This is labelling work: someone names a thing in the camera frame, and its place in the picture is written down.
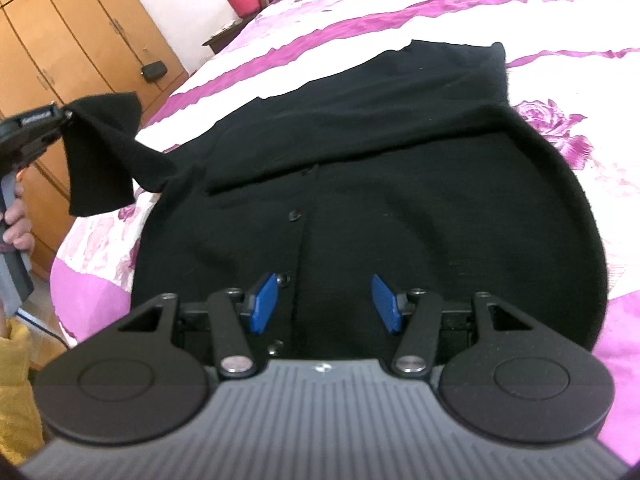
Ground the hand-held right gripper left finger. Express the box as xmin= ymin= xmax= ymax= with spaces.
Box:
xmin=117 ymin=272 xmax=278 ymax=380

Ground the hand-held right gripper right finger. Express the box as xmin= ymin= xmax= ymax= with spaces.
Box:
xmin=371 ymin=274 xmax=536 ymax=377

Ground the black knit cardigan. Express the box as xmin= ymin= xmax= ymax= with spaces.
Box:
xmin=62 ymin=39 xmax=608 ymax=361

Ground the person's left hand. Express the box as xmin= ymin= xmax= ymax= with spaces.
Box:
xmin=2 ymin=184 xmax=34 ymax=254

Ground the wooden wardrobe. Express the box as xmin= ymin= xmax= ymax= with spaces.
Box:
xmin=0 ymin=0 xmax=191 ymax=281

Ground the small dark wooden table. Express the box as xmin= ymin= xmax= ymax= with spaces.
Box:
xmin=202 ymin=16 xmax=256 ymax=56

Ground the yellow knit clothing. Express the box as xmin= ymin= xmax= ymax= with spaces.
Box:
xmin=0 ymin=320 xmax=46 ymax=466

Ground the floral purple bed sheet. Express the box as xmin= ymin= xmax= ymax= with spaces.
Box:
xmin=50 ymin=0 xmax=640 ymax=466

